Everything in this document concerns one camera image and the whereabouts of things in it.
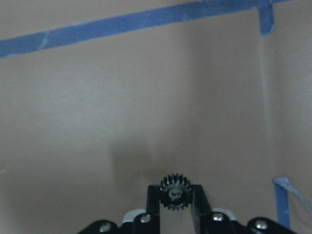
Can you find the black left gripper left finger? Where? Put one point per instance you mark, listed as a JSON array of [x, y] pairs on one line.
[[149, 221]]

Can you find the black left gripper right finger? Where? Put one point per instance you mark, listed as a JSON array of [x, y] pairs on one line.
[[205, 219]]

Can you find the small black bearing gear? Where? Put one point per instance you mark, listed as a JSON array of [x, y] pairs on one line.
[[175, 192]]

